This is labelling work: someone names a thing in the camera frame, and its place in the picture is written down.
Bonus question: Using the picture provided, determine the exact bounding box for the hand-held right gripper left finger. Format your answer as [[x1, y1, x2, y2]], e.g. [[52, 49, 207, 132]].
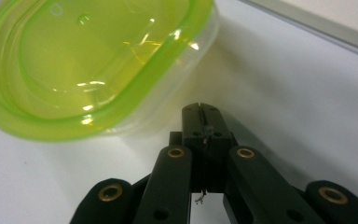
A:
[[169, 102, 207, 194]]

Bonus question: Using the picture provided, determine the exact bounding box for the clear container with green lid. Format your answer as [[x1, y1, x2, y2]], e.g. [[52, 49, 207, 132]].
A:
[[0, 0, 221, 143]]

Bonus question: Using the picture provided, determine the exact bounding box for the white wire rack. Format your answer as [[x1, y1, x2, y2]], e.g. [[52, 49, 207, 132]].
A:
[[239, 0, 358, 61]]

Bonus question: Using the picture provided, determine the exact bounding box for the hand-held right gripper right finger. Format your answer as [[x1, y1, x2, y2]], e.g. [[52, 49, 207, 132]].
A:
[[200, 102, 239, 194]]

